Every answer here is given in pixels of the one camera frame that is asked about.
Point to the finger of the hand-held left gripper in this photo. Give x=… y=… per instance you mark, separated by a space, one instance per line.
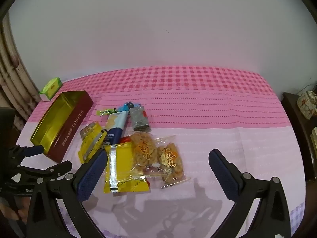
x=33 y=150
x=50 y=169

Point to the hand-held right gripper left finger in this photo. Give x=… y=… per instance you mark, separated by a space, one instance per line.
x=91 y=176

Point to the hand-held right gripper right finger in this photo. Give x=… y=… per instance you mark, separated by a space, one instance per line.
x=224 y=177

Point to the large yellow snack packet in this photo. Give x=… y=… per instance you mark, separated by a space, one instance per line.
x=123 y=171

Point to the yellow clear-window snack packet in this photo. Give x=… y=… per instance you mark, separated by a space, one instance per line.
x=90 y=138

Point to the dark red gold tin box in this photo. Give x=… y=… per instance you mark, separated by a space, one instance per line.
x=62 y=124

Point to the red snack packet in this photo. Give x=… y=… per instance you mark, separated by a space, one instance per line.
x=125 y=139

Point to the blue and white snack packet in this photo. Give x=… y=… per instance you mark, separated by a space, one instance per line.
x=116 y=127

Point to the clear fried twist packet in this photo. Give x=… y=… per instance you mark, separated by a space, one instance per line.
x=171 y=164

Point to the clear round cracker packet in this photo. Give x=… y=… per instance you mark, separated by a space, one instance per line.
x=143 y=153

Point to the person's left hand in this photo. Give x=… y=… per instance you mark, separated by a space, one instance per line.
x=11 y=209

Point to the beige patterned curtain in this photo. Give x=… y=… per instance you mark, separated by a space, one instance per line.
x=12 y=74

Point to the small green carton box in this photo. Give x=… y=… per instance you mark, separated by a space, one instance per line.
x=50 y=88

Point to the green wrapped candy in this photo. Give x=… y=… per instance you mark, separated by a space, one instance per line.
x=105 y=112

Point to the grey foil snack packet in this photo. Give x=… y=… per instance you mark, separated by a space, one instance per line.
x=140 y=119

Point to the blue wrapped candy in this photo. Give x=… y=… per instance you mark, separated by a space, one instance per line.
x=128 y=105

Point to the pink checkered cloth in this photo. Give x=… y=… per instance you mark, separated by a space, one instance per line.
x=188 y=99

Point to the floral patterned container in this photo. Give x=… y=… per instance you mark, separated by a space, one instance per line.
x=306 y=104

